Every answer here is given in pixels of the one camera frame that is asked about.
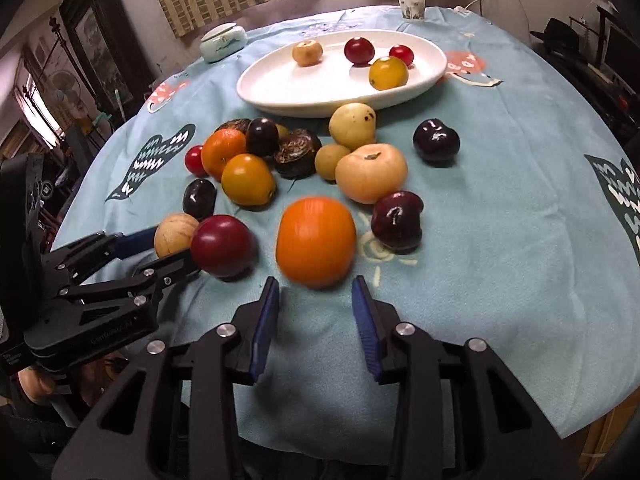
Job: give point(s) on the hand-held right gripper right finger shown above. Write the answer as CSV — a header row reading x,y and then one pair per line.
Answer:
x,y
367,335

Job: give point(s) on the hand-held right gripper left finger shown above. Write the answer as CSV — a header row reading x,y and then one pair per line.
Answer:
x,y
265,330

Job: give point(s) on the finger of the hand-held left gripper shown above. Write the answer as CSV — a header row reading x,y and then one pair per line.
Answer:
x,y
170,270
137,240

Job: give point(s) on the round tan longan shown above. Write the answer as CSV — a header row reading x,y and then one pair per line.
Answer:
x,y
172,235

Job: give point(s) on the large red plum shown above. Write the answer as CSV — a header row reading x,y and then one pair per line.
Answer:
x,y
222,246

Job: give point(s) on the large orange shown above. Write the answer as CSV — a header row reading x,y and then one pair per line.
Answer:
x,y
316,241

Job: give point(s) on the small olive-tan longan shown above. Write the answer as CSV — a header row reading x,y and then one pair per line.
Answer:
x,y
331,161

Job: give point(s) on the white oval plate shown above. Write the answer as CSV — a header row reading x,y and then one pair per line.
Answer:
x,y
300,90

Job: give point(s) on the person's left hand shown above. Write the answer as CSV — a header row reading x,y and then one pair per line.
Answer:
x,y
32,386

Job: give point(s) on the small dark purple plum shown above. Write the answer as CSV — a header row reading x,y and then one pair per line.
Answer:
x,y
199,198

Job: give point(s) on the small red cherry tomato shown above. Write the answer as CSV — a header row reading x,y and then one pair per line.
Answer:
x,y
194,160

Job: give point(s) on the dark red plum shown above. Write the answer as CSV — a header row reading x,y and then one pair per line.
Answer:
x,y
397,221
359,50

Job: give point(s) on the yellow-orange persimmon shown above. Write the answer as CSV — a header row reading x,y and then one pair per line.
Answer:
x,y
248,179
388,73

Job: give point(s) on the orange tangerine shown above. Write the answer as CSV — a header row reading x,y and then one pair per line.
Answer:
x,y
223,153

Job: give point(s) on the standing fan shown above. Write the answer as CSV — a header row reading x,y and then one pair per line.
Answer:
x,y
65,85

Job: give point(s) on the dark brown passion fruit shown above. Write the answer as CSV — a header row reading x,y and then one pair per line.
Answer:
x,y
232,125
297,153

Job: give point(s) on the beige flattened persimmon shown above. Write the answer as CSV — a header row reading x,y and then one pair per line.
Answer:
x,y
371,172

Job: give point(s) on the small yellowish longan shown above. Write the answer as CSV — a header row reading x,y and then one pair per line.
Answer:
x,y
282,131

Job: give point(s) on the light blue printed tablecloth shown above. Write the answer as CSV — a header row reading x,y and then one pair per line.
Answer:
x,y
500,210

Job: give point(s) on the dark wooden cabinet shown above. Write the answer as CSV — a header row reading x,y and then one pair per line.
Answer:
x,y
105,50

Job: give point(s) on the pale yellow spotted pear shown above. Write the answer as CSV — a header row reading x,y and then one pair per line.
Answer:
x,y
352,124

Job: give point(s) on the pale green ceramic jar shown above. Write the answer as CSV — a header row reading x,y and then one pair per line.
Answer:
x,y
223,42

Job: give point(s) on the small red plum right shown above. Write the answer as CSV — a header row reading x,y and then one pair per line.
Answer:
x,y
401,54

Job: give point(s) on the printed paper cup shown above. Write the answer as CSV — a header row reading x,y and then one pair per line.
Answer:
x,y
411,6

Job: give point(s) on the black media desk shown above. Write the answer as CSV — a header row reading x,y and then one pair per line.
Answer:
x,y
595,90

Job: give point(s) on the black hat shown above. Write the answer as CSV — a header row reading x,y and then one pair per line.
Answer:
x,y
560,35

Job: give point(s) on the black computer monitor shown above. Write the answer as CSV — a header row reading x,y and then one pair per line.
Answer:
x,y
622,52

